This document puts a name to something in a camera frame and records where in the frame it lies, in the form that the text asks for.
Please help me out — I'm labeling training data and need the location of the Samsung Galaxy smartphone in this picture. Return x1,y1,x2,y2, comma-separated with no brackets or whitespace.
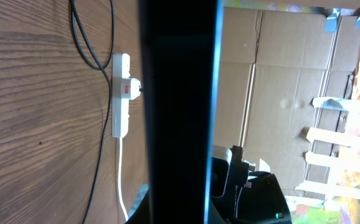
139,1,223,223

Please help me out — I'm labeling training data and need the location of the black USB charging cable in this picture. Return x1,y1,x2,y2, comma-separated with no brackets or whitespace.
69,0,144,224

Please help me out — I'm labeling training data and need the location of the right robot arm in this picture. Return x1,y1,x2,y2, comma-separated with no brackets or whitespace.
208,145,292,224

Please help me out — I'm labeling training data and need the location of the white charger plug adapter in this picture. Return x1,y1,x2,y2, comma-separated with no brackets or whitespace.
120,78,141,100

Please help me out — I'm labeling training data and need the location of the white power strip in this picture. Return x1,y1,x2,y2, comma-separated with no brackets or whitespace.
112,54,130,138

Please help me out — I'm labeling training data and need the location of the colourful patterned sheet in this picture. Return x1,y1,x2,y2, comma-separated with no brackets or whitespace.
128,184,149,218

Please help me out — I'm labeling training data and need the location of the cardboard box panel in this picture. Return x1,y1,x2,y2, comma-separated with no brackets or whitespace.
214,7,360,199

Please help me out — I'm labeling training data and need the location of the colourful painting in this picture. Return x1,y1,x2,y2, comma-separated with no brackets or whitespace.
224,1,360,223

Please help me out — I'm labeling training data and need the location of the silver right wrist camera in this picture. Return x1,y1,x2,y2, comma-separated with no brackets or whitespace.
211,145,232,197

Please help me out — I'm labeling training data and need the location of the white power strip cord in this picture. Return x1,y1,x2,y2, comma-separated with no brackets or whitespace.
117,137,130,222

